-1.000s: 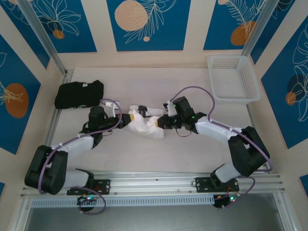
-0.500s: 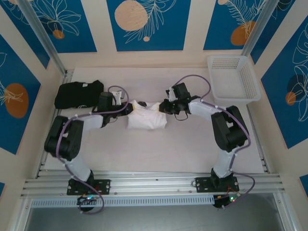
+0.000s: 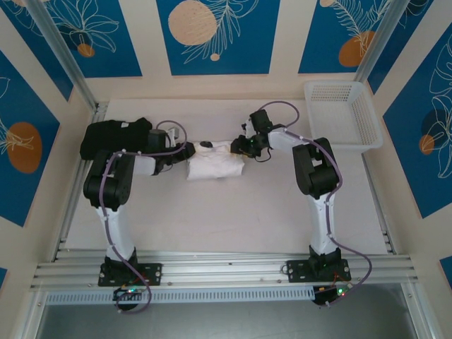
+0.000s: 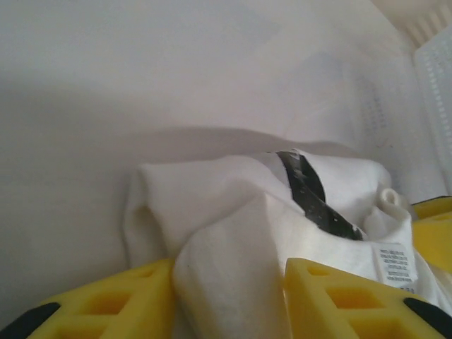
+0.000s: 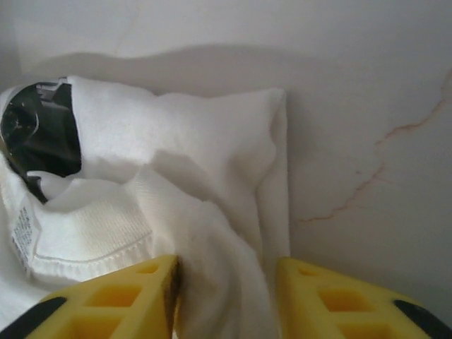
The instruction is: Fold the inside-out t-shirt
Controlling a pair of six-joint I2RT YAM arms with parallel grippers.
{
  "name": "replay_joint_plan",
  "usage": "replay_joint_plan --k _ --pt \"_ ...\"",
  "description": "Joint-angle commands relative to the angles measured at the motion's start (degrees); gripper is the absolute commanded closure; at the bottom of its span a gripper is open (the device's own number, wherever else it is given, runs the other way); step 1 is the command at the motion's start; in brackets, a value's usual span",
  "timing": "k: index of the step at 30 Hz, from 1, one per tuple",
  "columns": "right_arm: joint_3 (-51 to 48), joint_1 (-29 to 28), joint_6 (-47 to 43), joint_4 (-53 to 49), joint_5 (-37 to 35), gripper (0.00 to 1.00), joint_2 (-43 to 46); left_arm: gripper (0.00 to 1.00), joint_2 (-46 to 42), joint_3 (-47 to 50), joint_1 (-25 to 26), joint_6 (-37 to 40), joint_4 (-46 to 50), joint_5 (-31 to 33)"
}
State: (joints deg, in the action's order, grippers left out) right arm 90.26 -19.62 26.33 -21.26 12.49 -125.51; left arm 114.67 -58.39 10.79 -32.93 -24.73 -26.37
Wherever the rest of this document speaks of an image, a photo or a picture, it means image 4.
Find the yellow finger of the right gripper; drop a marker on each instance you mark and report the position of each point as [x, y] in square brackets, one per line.
[436, 229]

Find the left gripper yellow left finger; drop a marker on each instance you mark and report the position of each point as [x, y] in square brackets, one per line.
[123, 303]

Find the white perforated plastic basket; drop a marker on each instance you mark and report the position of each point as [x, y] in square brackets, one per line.
[436, 88]

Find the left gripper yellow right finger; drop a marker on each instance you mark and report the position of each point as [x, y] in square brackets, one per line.
[353, 310]

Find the white t-shirt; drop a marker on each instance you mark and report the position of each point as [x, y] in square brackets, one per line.
[229, 212]

